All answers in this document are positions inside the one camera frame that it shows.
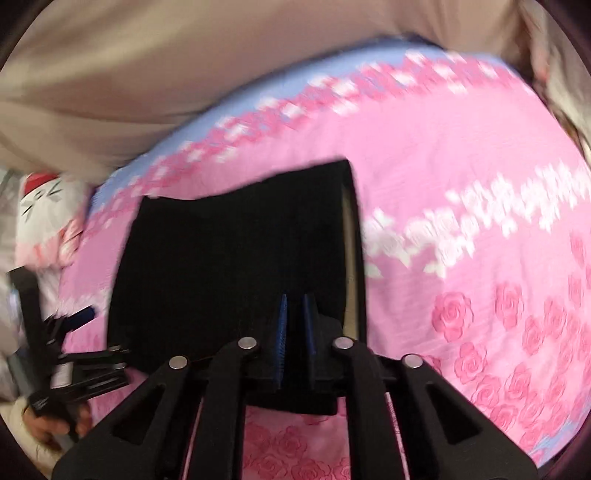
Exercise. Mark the white cartoon print pillow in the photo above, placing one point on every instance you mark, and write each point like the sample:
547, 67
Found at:
46, 207

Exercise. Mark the pink rose print bedsheet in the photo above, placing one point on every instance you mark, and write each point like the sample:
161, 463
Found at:
461, 184

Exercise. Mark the black pants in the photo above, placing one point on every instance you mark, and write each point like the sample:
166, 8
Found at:
207, 258

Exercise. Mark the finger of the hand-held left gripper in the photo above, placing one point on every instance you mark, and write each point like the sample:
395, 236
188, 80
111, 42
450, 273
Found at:
99, 354
83, 314

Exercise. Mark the beige cloth backdrop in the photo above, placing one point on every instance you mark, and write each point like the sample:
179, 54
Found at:
184, 60

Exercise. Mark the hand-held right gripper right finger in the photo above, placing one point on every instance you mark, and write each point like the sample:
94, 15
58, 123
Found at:
308, 332

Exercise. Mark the person's left forearm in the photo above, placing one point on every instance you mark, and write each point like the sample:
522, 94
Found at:
14, 429

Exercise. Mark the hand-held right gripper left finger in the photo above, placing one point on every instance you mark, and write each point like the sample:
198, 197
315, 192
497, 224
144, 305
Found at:
280, 341

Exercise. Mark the person's left hand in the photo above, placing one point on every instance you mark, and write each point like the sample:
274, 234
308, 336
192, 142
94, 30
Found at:
41, 422

